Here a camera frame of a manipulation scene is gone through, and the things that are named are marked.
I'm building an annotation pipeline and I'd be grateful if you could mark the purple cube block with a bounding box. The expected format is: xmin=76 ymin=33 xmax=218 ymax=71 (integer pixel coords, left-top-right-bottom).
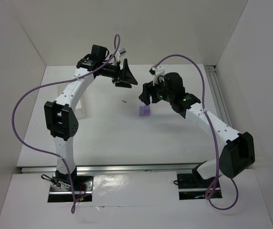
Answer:
xmin=139 ymin=106 xmax=146 ymax=116

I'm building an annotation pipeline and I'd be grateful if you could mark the white perforated box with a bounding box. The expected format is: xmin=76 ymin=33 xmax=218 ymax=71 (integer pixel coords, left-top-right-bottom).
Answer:
xmin=57 ymin=83 xmax=87 ymax=120

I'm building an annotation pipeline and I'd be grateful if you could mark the purple rectangular block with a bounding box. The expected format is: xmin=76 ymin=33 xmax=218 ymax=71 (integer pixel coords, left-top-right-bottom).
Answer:
xmin=144 ymin=106 xmax=151 ymax=116

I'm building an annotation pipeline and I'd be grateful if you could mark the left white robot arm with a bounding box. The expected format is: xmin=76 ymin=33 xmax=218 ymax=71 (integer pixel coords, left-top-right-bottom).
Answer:
xmin=44 ymin=45 xmax=138 ymax=184

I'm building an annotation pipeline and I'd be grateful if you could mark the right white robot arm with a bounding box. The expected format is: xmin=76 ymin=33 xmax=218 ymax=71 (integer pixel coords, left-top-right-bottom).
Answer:
xmin=139 ymin=73 xmax=255 ymax=180

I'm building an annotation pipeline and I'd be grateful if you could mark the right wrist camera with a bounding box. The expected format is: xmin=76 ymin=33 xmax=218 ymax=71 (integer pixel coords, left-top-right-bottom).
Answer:
xmin=149 ymin=65 xmax=165 ymax=86

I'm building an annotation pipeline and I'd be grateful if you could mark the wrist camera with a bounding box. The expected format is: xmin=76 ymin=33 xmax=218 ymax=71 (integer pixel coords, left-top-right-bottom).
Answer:
xmin=115 ymin=48 xmax=126 ymax=59
xmin=149 ymin=65 xmax=165 ymax=86

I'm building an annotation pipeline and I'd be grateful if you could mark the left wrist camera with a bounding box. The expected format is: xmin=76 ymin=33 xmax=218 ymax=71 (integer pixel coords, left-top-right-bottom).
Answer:
xmin=115 ymin=48 xmax=126 ymax=59

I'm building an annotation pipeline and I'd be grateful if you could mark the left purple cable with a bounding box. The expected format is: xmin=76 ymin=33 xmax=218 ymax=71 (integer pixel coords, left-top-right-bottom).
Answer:
xmin=11 ymin=34 xmax=122 ymax=214

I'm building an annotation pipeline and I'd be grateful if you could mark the aluminium side rail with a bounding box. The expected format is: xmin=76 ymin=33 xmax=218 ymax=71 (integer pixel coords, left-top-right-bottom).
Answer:
xmin=204 ymin=65 xmax=232 ymax=127

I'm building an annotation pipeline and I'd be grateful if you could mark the aluminium front rail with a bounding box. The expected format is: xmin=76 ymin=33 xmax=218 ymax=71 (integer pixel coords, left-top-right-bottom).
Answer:
xmin=21 ymin=162 xmax=209 ymax=174

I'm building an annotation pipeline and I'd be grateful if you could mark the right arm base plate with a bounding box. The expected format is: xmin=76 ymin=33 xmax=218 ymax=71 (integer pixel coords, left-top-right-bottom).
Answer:
xmin=173 ymin=173 xmax=215 ymax=200

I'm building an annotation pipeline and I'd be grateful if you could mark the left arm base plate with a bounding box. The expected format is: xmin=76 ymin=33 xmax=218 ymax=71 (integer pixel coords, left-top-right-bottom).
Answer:
xmin=41 ymin=174 xmax=94 ymax=203

